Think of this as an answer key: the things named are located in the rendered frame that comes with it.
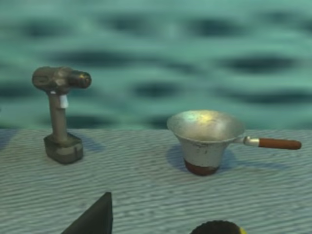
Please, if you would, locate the dark round object yellow mark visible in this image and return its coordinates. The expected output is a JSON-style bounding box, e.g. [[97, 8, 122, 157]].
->
[[189, 220, 247, 234]]

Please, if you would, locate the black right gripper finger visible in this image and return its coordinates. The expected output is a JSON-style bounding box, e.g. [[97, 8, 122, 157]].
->
[[60, 192, 113, 234]]

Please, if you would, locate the silver saucepan with wooden handle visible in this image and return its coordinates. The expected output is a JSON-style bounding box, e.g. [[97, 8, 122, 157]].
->
[[166, 110, 302, 176]]

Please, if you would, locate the grey-brown cordless power drill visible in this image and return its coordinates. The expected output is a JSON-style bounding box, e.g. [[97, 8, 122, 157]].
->
[[31, 66, 92, 165]]

